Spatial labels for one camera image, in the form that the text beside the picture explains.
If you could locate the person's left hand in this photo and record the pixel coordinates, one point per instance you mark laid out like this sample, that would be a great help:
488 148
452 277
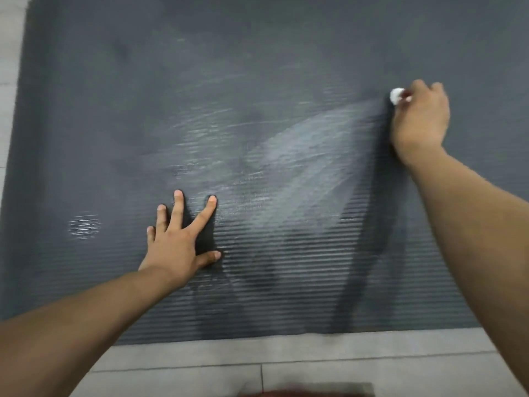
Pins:
175 248

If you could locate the person's right hand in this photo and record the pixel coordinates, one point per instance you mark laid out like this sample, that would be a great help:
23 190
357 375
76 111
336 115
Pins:
421 119

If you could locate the white tissue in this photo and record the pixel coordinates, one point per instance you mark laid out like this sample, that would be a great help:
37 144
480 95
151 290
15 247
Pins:
396 95

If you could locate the dark grey yoga mat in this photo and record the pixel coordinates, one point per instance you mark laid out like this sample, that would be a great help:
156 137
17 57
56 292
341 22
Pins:
124 78

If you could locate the person's right forearm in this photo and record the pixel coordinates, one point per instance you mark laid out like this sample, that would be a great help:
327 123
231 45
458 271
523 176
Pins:
487 235

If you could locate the person's left forearm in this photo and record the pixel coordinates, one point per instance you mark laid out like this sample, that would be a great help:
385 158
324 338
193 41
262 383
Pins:
70 334

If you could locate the reddish-brown cushion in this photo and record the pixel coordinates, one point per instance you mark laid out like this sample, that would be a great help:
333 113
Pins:
314 391

